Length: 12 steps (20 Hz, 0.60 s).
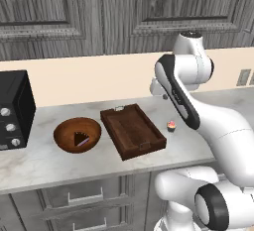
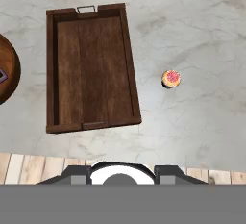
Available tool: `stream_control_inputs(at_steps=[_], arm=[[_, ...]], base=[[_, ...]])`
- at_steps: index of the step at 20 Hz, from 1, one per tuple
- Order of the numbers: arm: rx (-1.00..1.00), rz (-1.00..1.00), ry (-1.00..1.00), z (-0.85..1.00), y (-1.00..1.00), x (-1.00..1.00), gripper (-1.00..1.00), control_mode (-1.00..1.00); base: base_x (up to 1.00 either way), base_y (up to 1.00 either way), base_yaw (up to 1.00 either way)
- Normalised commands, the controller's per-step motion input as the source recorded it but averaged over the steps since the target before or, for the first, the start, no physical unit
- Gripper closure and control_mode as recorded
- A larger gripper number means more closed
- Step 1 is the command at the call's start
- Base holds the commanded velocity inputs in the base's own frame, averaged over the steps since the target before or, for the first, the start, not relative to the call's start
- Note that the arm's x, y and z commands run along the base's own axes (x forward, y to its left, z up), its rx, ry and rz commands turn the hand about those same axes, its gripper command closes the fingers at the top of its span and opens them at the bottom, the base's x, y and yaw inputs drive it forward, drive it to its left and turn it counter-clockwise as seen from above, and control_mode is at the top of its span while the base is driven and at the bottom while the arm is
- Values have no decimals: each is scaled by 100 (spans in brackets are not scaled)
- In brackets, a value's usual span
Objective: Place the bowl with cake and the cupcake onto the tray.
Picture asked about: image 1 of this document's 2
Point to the grey wood wall cupboard door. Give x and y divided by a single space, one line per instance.
49 10
165 7

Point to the grey wall socket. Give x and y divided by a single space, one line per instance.
243 77
252 79

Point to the chocolate cake slice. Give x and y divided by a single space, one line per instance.
79 138

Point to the silver toaster oven knob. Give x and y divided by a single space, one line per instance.
5 111
10 127
15 141

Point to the pink frosted cupcake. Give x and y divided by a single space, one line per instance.
171 126

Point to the dark wooden tray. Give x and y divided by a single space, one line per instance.
132 132

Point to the black toaster oven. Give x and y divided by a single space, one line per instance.
16 109

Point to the grey drawer front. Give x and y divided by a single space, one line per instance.
49 198
119 223

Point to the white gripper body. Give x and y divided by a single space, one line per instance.
156 88

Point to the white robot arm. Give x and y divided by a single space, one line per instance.
218 132

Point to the brown wooden bowl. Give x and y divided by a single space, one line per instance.
66 139

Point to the grey base cupboard door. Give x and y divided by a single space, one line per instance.
7 213
152 205

